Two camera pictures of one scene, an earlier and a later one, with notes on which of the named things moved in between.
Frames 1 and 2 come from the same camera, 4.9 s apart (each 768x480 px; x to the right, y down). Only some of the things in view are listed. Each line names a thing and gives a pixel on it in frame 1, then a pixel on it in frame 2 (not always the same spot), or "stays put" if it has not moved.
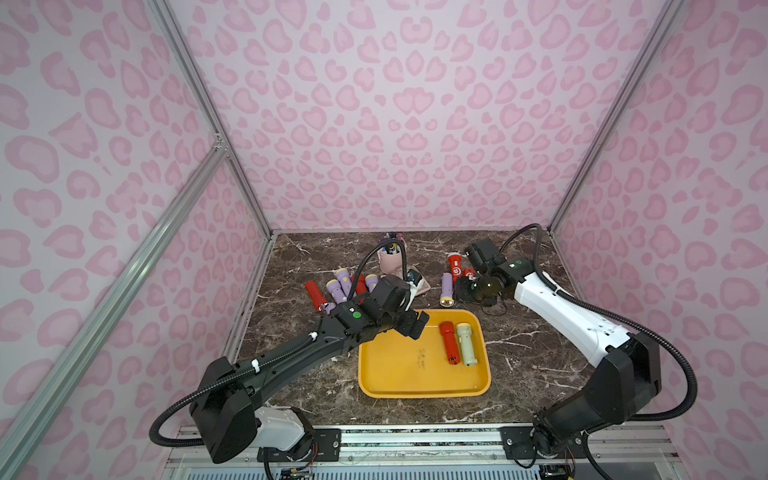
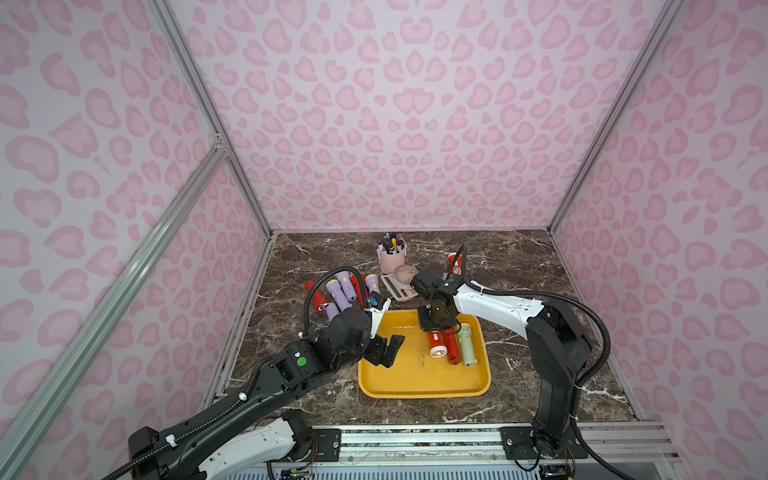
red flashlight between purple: x=361 y=287 stays put
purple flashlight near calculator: x=371 y=281 stays put
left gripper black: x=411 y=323 to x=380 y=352
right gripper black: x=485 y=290 to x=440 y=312
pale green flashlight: x=464 y=332 stays put
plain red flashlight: x=447 y=329 stays put
